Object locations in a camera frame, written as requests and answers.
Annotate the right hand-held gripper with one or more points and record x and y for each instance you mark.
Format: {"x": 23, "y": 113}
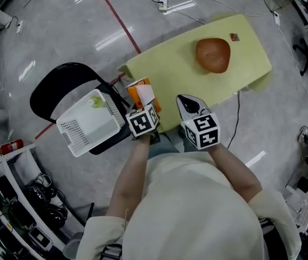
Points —
{"x": 202, "y": 131}

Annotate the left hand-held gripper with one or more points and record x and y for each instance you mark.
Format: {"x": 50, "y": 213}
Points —
{"x": 143, "y": 122}

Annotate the orange tissue box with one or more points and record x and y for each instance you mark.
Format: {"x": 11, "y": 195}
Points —
{"x": 133, "y": 93}

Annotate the green drink bottle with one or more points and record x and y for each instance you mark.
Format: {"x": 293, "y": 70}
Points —
{"x": 97, "y": 101}

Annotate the brown wooden bowl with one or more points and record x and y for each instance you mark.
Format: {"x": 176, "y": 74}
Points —
{"x": 213, "y": 55}

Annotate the small red packet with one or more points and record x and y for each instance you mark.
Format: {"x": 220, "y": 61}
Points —
{"x": 234, "y": 36}

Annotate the person's left forearm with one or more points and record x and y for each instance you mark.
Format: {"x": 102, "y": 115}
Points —
{"x": 129, "y": 177}

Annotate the person's right forearm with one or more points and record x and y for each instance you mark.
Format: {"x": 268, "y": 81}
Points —
{"x": 235, "y": 172}

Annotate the table with yellow-green cloth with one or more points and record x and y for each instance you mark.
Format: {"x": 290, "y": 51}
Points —
{"x": 175, "y": 72}

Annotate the person's blue jeans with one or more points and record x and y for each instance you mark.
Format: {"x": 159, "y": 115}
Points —
{"x": 164, "y": 145}

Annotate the white perforated plastic basket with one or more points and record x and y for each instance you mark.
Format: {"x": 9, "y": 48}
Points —
{"x": 88, "y": 123}

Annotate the black folding chair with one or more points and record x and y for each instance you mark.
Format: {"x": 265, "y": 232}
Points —
{"x": 61, "y": 74}

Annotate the person's white shirt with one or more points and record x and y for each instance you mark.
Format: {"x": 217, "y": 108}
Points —
{"x": 191, "y": 213}

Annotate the white power strip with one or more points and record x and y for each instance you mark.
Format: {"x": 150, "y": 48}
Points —
{"x": 276, "y": 18}
{"x": 20, "y": 27}
{"x": 163, "y": 4}

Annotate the black headset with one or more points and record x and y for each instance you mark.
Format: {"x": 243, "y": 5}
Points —
{"x": 55, "y": 217}
{"x": 36, "y": 196}

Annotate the red fire extinguisher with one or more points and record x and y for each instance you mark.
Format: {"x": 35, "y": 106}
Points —
{"x": 11, "y": 147}

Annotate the small grey bin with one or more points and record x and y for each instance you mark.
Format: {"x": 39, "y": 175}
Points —
{"x": 0, "y": 117}

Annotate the pale green chair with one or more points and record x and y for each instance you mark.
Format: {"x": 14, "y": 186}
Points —
{"x": 72, "y": 246}

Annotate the white storage shelf rack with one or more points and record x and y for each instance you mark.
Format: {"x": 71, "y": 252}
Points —
{"x": 5, "y": 166}

